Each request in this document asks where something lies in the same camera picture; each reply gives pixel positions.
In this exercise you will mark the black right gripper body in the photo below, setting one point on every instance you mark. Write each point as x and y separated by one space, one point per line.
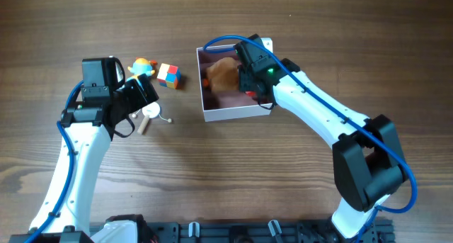
244 77

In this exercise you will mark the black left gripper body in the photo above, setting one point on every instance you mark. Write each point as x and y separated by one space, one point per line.
132 97

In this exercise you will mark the orange duck toy blue shirt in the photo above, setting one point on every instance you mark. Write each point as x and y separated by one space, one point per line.
142 66

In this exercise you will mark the brown plush toy with carrot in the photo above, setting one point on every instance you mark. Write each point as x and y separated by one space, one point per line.
222 76

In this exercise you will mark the colourful two-by-two puzzle cube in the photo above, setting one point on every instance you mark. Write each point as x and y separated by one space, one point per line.
169 76

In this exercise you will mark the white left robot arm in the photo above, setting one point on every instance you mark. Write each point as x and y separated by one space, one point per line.
87 128

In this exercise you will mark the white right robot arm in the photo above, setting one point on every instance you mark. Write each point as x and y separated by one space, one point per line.
368 161

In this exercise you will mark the white square cardboard box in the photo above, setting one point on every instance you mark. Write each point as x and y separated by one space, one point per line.
225 105

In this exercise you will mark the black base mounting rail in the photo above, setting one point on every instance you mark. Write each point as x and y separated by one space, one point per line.
133 228

